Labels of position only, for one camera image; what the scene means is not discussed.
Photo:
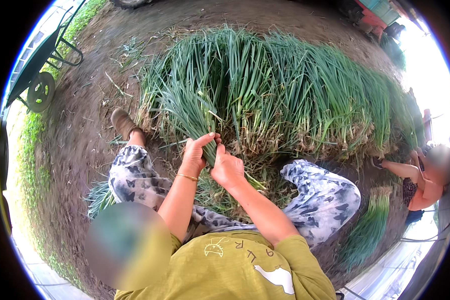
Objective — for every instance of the green wheelbarrow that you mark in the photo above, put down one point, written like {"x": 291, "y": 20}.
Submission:
{"x": 33, "y": 71}

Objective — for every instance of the pile of onion trimmings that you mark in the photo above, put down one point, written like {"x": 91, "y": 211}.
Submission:
{"x": 217, "y": 197}

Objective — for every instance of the bunch of green onions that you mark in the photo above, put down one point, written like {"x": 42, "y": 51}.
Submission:
{"x": 189, "y": 108}

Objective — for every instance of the large heap of green onions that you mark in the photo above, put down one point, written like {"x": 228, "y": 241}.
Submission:
{"x": 285, "y": 90}

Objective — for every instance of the distant heap of green plants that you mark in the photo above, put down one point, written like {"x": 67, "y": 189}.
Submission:
{"x": 393, "y": 50}

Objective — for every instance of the person's legs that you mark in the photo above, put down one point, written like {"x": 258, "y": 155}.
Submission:
{"x": 322, "y": 198}

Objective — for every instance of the person's right hand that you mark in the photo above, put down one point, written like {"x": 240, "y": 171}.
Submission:
{"x": 228, "y": 170}

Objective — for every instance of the black vehicle tyre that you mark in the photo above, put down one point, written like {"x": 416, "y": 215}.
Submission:
{"x": 131, "y": 3}

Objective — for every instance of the row of cleaned green onions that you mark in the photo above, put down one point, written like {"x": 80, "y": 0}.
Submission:
{"x": 367, "y": 228}

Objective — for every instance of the small pile of green onions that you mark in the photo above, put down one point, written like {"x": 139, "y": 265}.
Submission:
{"x": 99, "y": 198}

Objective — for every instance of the person's body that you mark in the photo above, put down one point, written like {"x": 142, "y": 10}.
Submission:
{"x": 225, "y": 270}

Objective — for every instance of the red farm vehicle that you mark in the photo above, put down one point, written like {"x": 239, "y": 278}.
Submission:
{"x": 371, "y": 17}

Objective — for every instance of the person's left hand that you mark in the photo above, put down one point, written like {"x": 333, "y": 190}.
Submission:
{"x": 193, "y": 155}

